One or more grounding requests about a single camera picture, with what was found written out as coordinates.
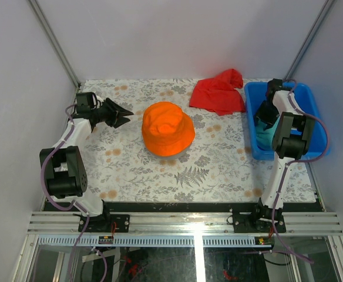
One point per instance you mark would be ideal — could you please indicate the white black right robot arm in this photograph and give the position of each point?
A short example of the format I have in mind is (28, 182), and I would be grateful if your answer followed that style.
(288, 181)

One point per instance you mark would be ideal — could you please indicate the aluminium mounting rail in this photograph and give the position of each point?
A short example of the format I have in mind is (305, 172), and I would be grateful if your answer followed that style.
(136, 223)

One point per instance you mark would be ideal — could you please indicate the white slotted cable duct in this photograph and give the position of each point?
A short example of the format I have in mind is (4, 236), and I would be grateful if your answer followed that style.
(156, 241)

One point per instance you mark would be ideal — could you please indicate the teal bucket hat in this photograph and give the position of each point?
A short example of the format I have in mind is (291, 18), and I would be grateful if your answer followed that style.
(264, 135)

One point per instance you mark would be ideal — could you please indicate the red cloth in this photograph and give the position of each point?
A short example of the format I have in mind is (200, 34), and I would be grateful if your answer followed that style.
(219, 94)

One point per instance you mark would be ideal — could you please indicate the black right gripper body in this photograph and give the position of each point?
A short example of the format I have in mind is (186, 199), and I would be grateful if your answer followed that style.
(267, 113)

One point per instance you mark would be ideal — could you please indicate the blue plastic bin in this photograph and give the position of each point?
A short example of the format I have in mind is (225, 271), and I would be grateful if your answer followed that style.
(255, 93)

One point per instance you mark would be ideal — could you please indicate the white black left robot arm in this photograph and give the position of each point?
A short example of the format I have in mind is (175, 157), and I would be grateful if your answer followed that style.
(63, 176)

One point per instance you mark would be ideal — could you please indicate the orange hat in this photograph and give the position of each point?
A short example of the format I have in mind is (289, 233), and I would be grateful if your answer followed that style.
(166, 129)

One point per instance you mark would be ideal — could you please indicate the aluminium corner frame post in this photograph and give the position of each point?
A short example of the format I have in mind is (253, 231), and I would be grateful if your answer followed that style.
(54, 43)

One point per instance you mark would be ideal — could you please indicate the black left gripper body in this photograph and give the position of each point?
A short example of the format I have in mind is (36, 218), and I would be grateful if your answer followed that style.
(105, 113)

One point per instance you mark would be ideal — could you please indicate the grey bucket hat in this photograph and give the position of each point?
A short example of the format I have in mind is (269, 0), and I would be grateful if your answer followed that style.
(176, 156)

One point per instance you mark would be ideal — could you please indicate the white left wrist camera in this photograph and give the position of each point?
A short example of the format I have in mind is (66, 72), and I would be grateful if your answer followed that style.
(99, 99)

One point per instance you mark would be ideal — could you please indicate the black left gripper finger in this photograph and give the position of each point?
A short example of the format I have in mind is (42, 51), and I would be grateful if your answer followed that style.
(118, 121)
(113, 107)

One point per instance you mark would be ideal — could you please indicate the floral patterned table mat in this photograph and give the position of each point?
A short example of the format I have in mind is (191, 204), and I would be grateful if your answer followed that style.
(218, 166)

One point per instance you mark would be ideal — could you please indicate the right aluminium corner post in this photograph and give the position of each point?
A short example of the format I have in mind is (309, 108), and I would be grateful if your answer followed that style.
(311, 35)

